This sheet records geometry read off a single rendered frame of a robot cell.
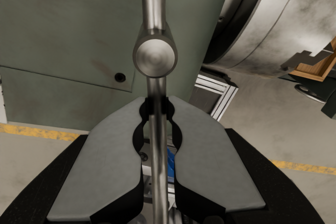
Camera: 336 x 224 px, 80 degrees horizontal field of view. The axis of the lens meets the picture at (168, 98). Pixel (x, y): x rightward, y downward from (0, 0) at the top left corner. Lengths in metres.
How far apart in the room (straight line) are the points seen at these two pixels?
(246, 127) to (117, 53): 1.90
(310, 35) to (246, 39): 0.08
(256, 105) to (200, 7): 1.76
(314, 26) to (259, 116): 1.76
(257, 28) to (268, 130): 1.95
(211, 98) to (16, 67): 1.36
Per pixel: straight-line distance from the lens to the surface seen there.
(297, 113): 2.24
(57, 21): 0.27
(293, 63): 0.38
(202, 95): 1.51
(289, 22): 0.32
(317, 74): 0.86
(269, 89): 1.94
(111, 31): 0.25
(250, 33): 0.30
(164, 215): 0.18
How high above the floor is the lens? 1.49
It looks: 60 degrees down
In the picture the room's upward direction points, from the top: 174 degrees clockwise
